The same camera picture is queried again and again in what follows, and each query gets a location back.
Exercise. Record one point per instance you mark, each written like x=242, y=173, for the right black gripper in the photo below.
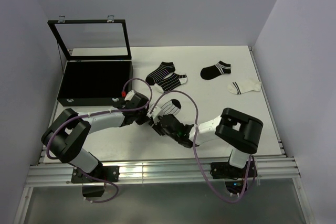
x=156, y=127

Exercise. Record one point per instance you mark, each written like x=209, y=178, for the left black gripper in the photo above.
x=142, y=120

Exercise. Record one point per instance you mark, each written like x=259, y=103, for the white sock black thin stripes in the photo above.
x=172, y=106

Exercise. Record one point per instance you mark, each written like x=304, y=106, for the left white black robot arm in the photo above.
x=67, y=134

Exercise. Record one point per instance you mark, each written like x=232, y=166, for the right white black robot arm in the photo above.
x=241, y=131

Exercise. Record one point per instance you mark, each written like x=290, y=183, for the black white-striped sock white toe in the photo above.
x=170, y=83

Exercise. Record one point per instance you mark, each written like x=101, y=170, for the black sock with purple stripes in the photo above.
x=160, y=73

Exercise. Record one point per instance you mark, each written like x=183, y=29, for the black display case base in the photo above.
x=95, y=83

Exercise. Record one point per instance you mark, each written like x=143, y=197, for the black glass-panel case lid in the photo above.
x=92, y=39

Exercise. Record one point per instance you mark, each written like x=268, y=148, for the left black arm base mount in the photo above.
x=95, y=182

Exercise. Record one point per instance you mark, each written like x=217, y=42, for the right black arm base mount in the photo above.
x=236, y=176

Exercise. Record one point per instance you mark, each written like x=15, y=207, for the aluminium front frame rail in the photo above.
x=150, y=172

